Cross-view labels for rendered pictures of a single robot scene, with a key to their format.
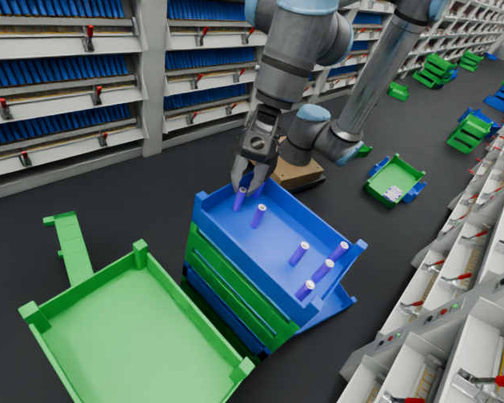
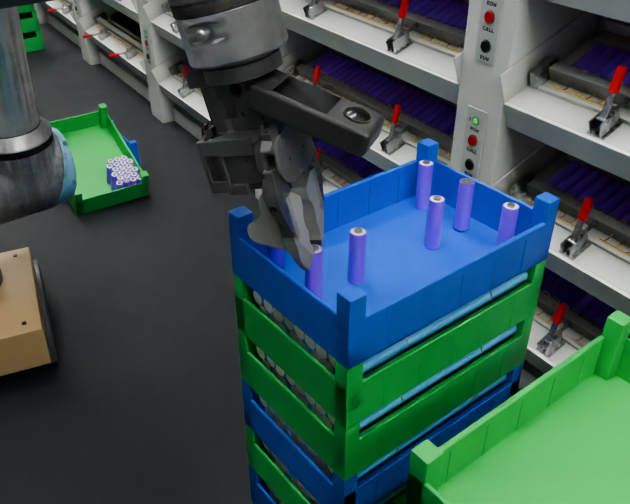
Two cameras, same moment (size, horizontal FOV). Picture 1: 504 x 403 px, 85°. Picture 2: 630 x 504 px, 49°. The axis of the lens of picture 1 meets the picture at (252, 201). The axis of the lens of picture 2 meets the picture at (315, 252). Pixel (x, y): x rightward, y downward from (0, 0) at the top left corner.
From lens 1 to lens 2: 0.58 m
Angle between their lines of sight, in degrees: 50
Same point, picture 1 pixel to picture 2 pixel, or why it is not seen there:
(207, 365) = (597, 405)
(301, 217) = (342, 213)
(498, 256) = (408, 54)
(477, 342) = (545, 107)
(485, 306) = (508, 79)
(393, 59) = not seen: outside the picture
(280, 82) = (276, 16)
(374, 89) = (8, 19)
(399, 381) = not seen: hidden behind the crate
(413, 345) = not seen: hidden behind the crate
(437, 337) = (500, 163)
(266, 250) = (414, 271)
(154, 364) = (617, 475)
